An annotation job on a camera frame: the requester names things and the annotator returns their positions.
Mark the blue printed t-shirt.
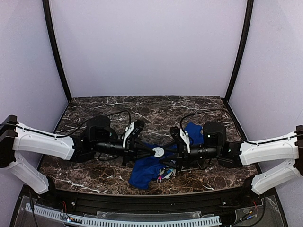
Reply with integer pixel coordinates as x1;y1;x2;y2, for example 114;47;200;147
128;122;204;190

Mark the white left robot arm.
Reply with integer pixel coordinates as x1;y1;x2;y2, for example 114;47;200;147
0;115;155;195

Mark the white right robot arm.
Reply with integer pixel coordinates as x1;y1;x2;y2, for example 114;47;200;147
160;122;303;195

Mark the rainbow flower plush brooch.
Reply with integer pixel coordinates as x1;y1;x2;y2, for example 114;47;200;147
157;167;176;184

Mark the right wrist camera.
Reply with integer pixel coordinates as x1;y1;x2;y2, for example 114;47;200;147
170;122;227;152

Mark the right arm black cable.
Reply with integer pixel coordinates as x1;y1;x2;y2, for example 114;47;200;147
180;108;299;144

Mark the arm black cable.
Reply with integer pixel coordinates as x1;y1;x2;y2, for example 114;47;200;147
0;109;132;138
180;108;299;144

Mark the white slotted cable duct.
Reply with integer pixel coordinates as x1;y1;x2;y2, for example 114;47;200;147
34;206;222;227

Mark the black front aluminium rail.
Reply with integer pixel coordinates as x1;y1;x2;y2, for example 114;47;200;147
54;189;247;215

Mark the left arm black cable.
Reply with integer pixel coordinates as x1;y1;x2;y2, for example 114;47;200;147
0;109;132;138

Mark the right black frame post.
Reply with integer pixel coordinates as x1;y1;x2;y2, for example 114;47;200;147
223;0;255;101

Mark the black frame post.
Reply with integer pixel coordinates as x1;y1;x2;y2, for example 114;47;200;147
42;0;72;103
223;0;255;101

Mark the left black frame post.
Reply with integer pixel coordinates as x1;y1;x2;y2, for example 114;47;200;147
42;0;72;103

